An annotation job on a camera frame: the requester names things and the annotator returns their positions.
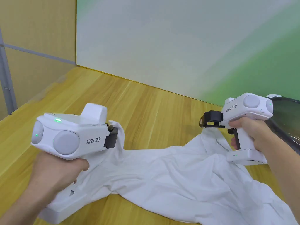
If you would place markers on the person's left forearm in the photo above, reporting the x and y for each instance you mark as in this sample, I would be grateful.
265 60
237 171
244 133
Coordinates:
23 206

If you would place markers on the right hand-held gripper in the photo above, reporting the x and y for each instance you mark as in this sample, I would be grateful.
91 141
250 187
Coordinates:
250 105

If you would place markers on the white garment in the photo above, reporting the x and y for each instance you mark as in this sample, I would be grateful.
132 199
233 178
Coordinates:
178 173

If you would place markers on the grey metal post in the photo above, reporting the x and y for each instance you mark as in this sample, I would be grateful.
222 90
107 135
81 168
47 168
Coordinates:
7 77

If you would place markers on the person's right hand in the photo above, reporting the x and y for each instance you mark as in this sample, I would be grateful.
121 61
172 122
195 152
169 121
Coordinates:
255 133

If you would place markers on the dark translucent plastic container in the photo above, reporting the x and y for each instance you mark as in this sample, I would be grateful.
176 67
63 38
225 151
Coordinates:
287 119

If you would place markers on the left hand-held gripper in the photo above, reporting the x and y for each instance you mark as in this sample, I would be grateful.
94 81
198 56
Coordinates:
68 131

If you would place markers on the person's left hand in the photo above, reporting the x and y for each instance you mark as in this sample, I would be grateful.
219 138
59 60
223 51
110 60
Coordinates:
56 178

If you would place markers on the person's right forearm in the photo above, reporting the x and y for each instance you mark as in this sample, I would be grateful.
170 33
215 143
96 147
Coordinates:
282 171

